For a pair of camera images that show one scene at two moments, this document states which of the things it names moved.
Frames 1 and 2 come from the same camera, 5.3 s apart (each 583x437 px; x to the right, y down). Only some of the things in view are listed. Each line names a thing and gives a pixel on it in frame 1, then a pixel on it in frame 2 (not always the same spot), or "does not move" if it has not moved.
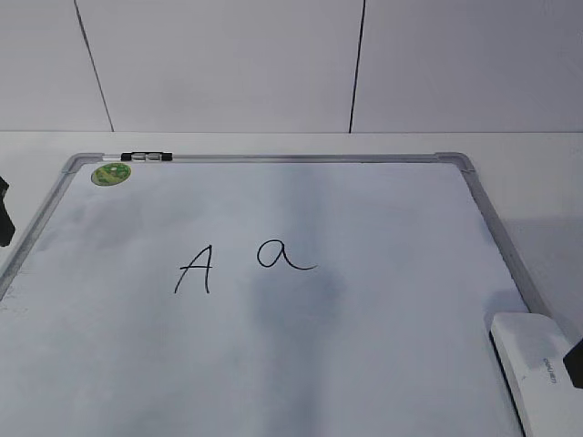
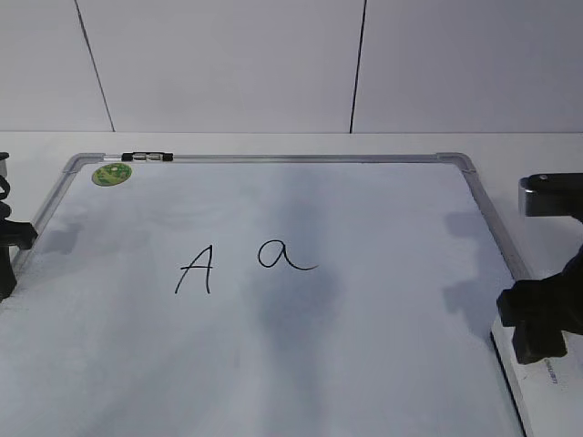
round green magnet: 110,174 does not move
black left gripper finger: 6,225 → 12,232
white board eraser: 531,349 does not move
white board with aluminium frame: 260,294 does not move
